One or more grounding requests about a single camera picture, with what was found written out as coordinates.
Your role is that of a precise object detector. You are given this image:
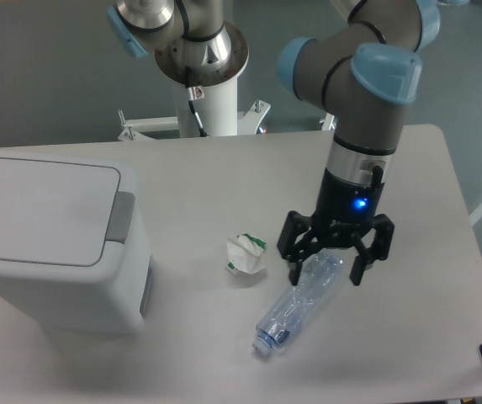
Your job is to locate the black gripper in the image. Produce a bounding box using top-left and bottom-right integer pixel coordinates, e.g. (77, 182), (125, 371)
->
(277, 167), (395, 286)

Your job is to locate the white push-top trash can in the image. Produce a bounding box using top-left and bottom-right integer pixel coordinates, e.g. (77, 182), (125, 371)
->
(0, 149), (152, 333)

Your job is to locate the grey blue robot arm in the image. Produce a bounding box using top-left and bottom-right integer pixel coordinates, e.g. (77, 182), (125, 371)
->
(107, 1), (440, 284)

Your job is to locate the clear plastic water bottle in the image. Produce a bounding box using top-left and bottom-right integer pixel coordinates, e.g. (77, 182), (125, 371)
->
(252, 249), (346, 359)

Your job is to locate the crumpled white green paper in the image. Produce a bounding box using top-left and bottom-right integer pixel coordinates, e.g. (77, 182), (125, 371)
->
(225, 233), (267, 275)

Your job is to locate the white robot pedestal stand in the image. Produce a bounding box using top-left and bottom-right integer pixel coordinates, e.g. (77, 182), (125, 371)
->
(117, 23), (272, 142)

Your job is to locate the black cable on pedestal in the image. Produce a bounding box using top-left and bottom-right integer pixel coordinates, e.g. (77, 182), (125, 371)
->
(183, 66), (209, 138)

